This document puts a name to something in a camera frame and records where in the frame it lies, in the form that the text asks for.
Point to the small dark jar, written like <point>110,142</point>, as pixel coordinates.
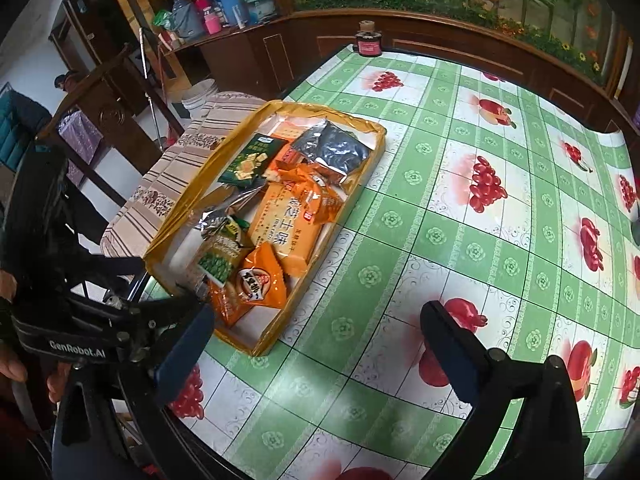
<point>368,40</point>

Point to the orange snack bag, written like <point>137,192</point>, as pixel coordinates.
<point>321,203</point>
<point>257,282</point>

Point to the dark green beef cracker bag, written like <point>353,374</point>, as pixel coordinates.
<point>252,161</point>

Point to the yellow orange cracker pack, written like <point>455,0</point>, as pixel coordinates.
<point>279,220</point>

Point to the green fruit-pattern tablecloth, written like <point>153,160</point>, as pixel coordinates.
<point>487,198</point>

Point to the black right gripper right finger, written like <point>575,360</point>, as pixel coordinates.
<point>488,378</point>

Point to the yellow cardboard tray box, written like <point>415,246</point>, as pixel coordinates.
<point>205,201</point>

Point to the blue thermos bottle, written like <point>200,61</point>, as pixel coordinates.
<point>235,12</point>

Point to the person's left hand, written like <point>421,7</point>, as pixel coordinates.
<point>12,366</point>

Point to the silver foil snack bag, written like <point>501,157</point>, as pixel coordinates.
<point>337,152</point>

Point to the pink bottle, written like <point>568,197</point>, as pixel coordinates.
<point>211,21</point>

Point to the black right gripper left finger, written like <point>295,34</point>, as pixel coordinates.
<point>165,339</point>

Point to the wooden chair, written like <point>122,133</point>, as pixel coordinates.
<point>95,96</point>

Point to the green pea snack bag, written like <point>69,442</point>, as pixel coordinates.
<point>224,249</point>

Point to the striped floral seat cushion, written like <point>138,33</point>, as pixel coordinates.
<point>136,224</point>

